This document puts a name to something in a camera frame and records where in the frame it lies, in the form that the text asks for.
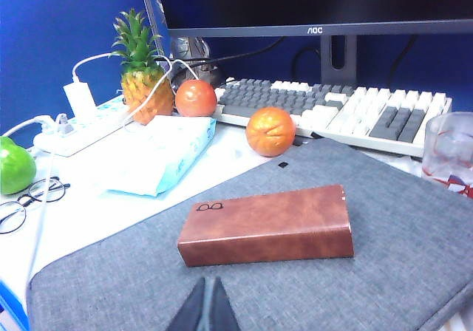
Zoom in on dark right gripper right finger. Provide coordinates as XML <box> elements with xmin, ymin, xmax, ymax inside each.
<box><xmin>210</xmin><ymin>276</ymin><xmax>239</xmax><ymax>331</ymax></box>

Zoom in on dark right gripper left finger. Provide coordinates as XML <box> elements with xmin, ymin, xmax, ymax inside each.
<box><xmin>168</xmin><ymin>276</ymin><xmax>211</xmax><ymax>331</ymax></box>

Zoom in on brown leather glasses case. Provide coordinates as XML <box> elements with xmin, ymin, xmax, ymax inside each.
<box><xmin>177</xmin><ymin>184</ymin><xmax>356</xmax><ymax>268</ymax></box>

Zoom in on grey fabric laptop sleeve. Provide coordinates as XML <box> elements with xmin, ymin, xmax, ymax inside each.
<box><xmin>26</xmin><ymin>137</ymin><xmax>473</xmax><ymax>331</ymax></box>

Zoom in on white tissue pack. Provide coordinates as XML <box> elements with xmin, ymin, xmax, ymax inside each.
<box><xmin>106</xmin><ymin>115</ymin><xmax>218</xmax><ymax>199</ymax></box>

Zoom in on black thin-rimmed eyeglasses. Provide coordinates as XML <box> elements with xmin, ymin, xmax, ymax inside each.
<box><xmin>0</xmin><ymin>176</ymin><xmax>72</xmax><ymax>236</ymax></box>

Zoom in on ridged orange mandarin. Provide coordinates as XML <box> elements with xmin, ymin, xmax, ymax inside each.
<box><xmin>245</xmin><ymin>106</ymin><xmax>298</xmax><ymax>158</ymax></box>

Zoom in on white power strip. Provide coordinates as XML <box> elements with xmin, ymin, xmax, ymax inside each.
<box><xmin>33</xmin><ymin>95</ymin><xmax>131</xmax><ymax>158</ymax></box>

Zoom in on smooth orange fruit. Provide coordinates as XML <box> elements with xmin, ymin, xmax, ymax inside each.
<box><xmin>174</xmin><ymin>79</ymin><xmax>219</xmax><ymax>118</ymax></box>

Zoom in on plastic pineapple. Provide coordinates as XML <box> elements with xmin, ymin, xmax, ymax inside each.
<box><xmin>110</xmin><ymin>8</ymin><xmax>176</xmax><ymax>126</ymax></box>

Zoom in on green apple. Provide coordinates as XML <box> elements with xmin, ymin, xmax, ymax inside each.
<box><xmin>0</xmin><ymin>136</ymin><xmax>38</xmax><ymax>197</ymax></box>

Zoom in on white and grey keyboard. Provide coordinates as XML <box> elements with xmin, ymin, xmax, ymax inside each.
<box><xmin>212</xmin><ymin>78</ymin><xmax>454</xmax><ymax>159</ymax></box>

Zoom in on white charger block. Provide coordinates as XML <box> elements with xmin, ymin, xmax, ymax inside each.
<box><xmin>63</xmin><ymin>81</ymin><xmax>98</xmax><ymax>120</ymax></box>

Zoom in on grey monitor stand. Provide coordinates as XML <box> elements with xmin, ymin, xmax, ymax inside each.
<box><xmin>320</xmin><ymin>34</ymin><xmax>359</xmax><ymax>86</ymax></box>

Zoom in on clear glass cup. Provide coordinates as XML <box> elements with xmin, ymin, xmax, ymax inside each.
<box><xmin>421</xmin><ymin>112</ymin><xmax>473</xmax><ymax>199</ymax></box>

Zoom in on black computer monitor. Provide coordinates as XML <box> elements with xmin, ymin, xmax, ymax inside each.
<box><xmin>138</xmin><ymin>0</ymin><xmax>473</xmax><ymax>38</ymax></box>

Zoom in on white charger cable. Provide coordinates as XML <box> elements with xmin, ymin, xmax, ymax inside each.
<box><xmin>24</xmin><ymin>52</ymin><xmax>197</xmax><ymax>297</ymax></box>

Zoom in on white plug with cable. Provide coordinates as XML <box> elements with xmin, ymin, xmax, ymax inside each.
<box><xmin>0</xmin><ymin>113</ymin><xmax>75</xmax><ymax>140</ymax></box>

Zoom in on black monitor cable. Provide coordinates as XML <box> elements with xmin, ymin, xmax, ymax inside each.
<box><xmin>293</xmin><ymin>46</ymin><xmax>323</xmax><ymax>78</ymax></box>
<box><xmin>172</xmin><ymin>36</ymin><xmax>286</xmax><ymax>74</ymax></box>

